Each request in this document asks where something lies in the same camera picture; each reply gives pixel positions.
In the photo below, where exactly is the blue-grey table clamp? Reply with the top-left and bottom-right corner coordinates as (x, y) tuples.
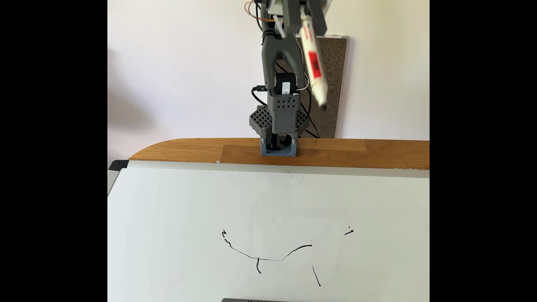
(260, 138), (298, 157)

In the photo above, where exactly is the black usb cable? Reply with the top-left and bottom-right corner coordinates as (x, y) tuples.
(252, 86), (269, 106)

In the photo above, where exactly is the orange jumper wire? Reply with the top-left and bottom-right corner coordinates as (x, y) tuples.
(244, 0), (273, 22)

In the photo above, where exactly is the brown corrugated cardboard panel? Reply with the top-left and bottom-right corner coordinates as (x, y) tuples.
(294, 34), (348, 139)

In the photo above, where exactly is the black power cable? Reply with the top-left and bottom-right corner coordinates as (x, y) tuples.
(300, 84), (320, 139)

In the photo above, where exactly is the black webcam cable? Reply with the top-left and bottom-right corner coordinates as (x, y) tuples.
(255, 0), (273, 46)

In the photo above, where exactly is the white whiteboard marker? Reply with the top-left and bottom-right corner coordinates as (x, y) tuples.
(298, 15), (329, 109)

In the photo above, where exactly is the whiteboard with grey frame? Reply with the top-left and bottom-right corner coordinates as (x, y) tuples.
(107, 159), (430, 302)

